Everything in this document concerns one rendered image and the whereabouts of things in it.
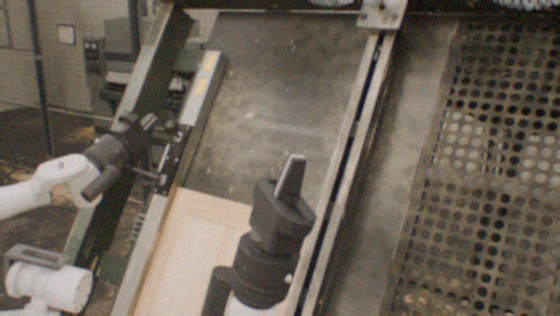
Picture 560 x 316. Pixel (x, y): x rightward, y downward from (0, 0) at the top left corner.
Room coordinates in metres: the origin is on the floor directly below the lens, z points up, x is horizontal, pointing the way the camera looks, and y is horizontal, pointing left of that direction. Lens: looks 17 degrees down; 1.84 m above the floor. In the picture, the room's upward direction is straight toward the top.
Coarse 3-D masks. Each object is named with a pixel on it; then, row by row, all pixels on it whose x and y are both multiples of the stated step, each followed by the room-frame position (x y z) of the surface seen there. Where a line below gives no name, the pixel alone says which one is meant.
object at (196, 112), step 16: (224, 64) 1.48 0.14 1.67; (208, 80) 1.43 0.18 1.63; (192, 96) 1.43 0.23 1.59; (208, 96) 1.42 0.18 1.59; (192, 112) 1.40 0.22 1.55; (208, 112) 1.42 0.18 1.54; (192, 144) 1.36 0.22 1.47; (176, 176) 1.31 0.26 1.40; (160, 208) 1.27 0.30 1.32; (144, 224) 1.27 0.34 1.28; (160, 224) 1.26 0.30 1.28; (144, 240) 1.24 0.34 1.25; (144, 256) 1.22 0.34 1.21; (128, 272) 1.21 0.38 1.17; (144, 272) 1.20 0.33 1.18; (128, 288) 1.18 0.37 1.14; (128, 304) 1.16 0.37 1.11
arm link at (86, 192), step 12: (84, 156) 1.18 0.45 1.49; (96, 156) 1.16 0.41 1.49; (108, 156) 1.17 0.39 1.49; (96, 168) 1.15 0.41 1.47; (108, 168) 1.15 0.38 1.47; (84, 180) 1.12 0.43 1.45; (96, 180) 1.12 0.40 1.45; (108, 180) 1.13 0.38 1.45; (72, 192) 1.13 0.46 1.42; (84, 192) 1.09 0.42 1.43; (96, 192) 1.10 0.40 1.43; (84, 204) 1.14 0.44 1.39; (96, 204) 1.16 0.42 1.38
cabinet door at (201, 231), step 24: (192, 192) 1.28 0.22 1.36; (168, 216) 1.27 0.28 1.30; (192, 216) 1.24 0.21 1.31; (216, 216) 1.21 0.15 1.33; (240, 216) 1.17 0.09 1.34; (168, 240) 1.23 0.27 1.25; (192, 240) 1.20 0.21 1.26; (216, 240) 1.17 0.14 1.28; (168, 264) 1.19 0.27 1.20; (192, 264) 1.16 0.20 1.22; (216, 264) 1.13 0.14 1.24; (144, 288) 1.19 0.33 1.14; (168, 288) 1.16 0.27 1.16; (192, 288) 1.13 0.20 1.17; (144, 312) 1.15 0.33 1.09; (168, 312) 1.12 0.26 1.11; (192, 312) 1.09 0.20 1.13
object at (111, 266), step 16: (176, 64) 1.64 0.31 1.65; (192, 64) 1.61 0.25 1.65; (192, 80) 1.60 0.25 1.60; (464, 80) 1.16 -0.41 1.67; (480, 80) 1.14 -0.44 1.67; (512, 96) 1.09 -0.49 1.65; (528, 96) 1.07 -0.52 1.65; (512, 112) 1.10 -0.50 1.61; (528, 112) 1.08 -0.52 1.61; (544, 112) 1.05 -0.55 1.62; (160, 160) 1.49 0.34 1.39; (144, 208) 1.42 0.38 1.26; (112, 256) 1.36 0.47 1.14; (128, 256) 1.35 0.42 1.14; (96, 272) 1.35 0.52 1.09; (112, 272) 1.33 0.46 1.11
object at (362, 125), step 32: (384, 0) 1.21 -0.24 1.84; (384, 32) 1.19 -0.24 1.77; (384, 64) 1.16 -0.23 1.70; (352, 96) 1.15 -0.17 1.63; (384, 96) 1.16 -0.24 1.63; (352, 128) 1.11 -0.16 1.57; (352, 160) 1.06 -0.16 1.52; (352, 192) 1.04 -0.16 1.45; (320, 224) 1.01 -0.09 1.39; (352, 224) 1.05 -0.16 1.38; (320, 256) 0.97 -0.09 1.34; (320, 288) 0.94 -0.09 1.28
